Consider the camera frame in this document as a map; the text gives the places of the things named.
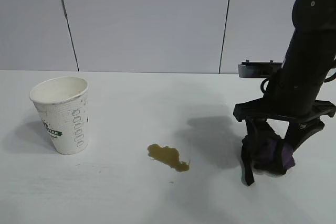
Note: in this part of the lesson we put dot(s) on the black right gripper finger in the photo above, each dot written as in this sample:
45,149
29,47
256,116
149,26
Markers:
260,130
302,136

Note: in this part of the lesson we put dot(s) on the purple black cloth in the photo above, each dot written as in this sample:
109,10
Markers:
265,155

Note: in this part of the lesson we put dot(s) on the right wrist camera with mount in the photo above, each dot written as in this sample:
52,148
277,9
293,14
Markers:
252,72

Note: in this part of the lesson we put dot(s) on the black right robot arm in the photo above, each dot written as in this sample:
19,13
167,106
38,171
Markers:
315,3

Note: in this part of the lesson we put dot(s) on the white paper coffee cup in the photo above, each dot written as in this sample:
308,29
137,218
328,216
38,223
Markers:
63,124

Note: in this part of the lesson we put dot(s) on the brown coffee spill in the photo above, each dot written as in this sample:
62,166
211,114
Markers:
168,157

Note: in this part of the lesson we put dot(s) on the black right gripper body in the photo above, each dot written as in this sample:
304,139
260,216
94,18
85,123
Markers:
304,77

